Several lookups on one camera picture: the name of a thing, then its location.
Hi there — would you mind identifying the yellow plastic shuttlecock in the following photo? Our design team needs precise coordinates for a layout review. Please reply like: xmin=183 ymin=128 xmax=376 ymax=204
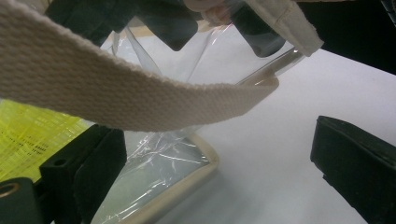
xmin=0 ymin=99 xmax=92 ymax=183

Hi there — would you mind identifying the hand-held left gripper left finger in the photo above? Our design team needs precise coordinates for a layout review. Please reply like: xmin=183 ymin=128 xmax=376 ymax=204
xmin=39 ymin=124 xmax=128 ymax=224

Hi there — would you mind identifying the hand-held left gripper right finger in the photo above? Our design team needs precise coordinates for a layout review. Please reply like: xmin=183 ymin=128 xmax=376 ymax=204
xmin=310 ymin=115 xmax=396 ymax=224

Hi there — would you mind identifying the clear plastic zipper bag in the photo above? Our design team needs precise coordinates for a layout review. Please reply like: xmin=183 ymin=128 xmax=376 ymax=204
xmin=0 ymin=0 xmax=325 ymax=224

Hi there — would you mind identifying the white table sheet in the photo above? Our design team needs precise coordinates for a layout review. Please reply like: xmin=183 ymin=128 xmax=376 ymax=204
xmin=99 ymin=18 xmax=396 ymax=224

